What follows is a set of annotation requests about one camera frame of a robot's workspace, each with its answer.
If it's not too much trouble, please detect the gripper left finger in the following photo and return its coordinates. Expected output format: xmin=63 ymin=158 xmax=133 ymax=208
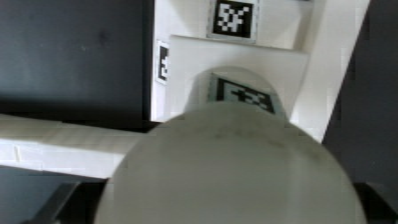
xmin=22 ymin=182 xmax=78 ymax=224

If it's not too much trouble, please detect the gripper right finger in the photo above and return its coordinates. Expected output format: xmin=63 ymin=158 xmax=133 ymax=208
xmin=353 ymin=182 xmax=398 ymax=224

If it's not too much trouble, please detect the white lamp bulb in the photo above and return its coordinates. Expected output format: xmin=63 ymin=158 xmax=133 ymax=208
xmin=94 ymin=66 xmax=367 ymax=224

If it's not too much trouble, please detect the white U-shaped fence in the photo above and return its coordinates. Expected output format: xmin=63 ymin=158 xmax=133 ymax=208
xmin=0 ymin=0 xmax=371 ymax=178

